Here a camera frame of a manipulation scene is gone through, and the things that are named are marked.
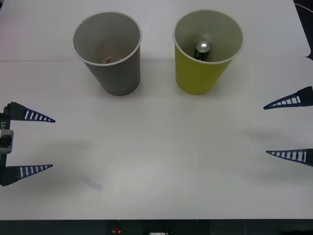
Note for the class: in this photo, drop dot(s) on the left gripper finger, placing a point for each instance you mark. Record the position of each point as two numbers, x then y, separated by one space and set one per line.
19 112
12 175

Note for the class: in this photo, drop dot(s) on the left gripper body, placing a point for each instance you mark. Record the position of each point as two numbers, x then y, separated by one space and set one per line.
3 122

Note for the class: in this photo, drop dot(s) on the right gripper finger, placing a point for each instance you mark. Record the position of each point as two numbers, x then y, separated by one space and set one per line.
308 156
305 98

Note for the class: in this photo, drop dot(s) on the silver drink can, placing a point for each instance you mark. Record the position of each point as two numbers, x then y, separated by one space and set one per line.
203 47

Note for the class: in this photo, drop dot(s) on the plastic bottle with orange label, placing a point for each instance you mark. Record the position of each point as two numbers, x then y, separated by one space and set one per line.
107 60

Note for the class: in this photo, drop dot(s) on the grey plastic waste bin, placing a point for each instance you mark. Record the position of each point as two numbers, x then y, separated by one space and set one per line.
117 78

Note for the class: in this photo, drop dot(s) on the yellow-green plastic waste bin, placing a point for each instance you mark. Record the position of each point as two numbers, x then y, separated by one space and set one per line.
195 78

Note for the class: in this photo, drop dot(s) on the red knob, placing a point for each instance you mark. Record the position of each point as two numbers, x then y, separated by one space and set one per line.
116 230

